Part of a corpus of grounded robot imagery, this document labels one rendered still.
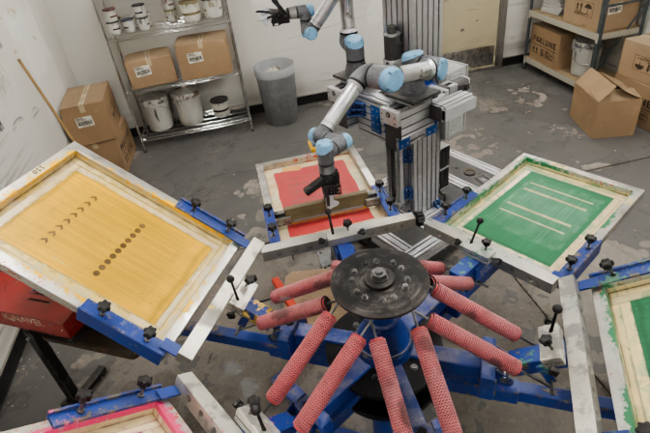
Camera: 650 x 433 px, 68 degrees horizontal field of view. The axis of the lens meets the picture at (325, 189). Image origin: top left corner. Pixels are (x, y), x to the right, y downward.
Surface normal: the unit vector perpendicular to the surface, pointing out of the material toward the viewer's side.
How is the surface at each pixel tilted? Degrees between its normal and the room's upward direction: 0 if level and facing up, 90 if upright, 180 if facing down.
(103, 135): 91
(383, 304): 0
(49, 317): 0
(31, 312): 0
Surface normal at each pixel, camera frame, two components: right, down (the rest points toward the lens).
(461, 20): 0.22, 0.51
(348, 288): -0.11, -0.83
